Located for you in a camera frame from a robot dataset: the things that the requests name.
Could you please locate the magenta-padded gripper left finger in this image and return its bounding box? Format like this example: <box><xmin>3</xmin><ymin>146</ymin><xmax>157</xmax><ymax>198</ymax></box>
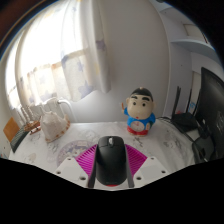
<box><xmin>54</xmin><ymin>143</ymin><xmax>98</xmax><ymax>189</ymax></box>

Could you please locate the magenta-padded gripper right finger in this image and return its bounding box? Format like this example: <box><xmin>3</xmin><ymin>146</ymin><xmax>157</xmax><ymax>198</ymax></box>
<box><xmin>123</xmin><ymin>143</ymin><xmax>169</xmax><ymax>188</ymax></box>

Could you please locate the black computer mouse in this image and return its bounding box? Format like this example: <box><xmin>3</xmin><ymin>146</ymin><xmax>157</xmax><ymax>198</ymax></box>
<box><xmin>94</xmin><ymin>135</ymin><xmax>129</xmax><ymax>187</ymax></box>

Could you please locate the white printed tablecloth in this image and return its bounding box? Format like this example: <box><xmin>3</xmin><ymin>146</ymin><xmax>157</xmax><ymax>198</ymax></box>
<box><xmin>8</xmin><ymin>119</ymin><xmax>196</xmax><ymax>191</ymax></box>

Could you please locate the white cloth-covered jug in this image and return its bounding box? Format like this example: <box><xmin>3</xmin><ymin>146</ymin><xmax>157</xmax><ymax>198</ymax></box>
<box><xmin>39</xmin><ymin>98</ymin><xmax>73</xmax><ymax>144</ymax></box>

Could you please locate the cartoon boy figurine clock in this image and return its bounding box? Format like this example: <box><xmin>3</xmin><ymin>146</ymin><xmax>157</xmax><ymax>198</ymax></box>
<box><xmin>121</xmin><ymin>86</ymin><xmax>157</xmax><ymax>137</ymax></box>

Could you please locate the wooden model ship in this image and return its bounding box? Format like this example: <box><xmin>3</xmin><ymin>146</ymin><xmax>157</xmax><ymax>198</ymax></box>
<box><xmin>19</xmin><ymin>104</ymin><xmax>42</xmax><ymax>135</ymax></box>

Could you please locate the black router with antennas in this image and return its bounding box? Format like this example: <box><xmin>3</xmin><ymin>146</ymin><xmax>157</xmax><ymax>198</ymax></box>
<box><xmin>170</xmin><ymin>85</ymin><xmax>199</xmax><ymax>133</ymax></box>

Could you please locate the black keyboard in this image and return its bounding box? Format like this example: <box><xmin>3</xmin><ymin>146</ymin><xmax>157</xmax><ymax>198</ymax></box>
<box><xmin>9</xmin><ymin>123</ymin><xmax>31</xmax><ymax>154</ymax></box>

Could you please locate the white radiator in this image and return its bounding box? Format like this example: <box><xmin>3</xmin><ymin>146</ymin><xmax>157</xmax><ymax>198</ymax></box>
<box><xmin>19</xmin><ymin>97</ymin><xmax>73</xmax><ymax>124</ymax></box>

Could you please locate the brown wooden chair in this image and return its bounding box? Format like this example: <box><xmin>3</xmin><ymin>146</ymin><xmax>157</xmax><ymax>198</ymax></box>
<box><xmin>3</xmin><ymin>116</ymin><xmax>21</xmax><ymax>143</ymax></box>

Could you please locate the black computer monitor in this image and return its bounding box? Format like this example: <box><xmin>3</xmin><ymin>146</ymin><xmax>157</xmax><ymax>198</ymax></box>
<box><xmin>191</xmin><ymin>66</ymin><xmax>224</xmax><ymax>164</ymax></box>

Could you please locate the white star-print curtain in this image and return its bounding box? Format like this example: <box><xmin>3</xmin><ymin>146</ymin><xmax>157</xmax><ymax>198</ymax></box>
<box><xmin>6</xmin><ymin>0</ymin><xmax>113</xmax><ymax>111</ymax></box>

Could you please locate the white wall shelf unit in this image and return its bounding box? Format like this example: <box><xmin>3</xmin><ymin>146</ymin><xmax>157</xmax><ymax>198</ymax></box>
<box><xmin>159</xmin><ymin>6</ymin><xmax>218</xmax><ymax>61</ymax></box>

